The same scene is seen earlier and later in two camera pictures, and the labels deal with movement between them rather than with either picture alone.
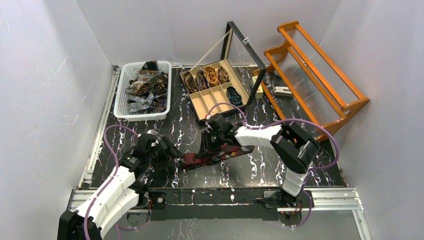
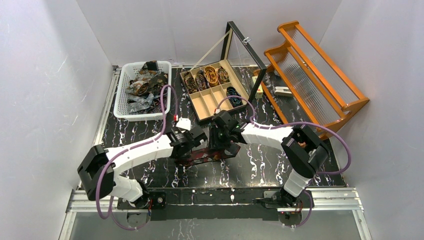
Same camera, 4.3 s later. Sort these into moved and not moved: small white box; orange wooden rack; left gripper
Moved: left gripper
Not moved: orange wooden rack; small white box
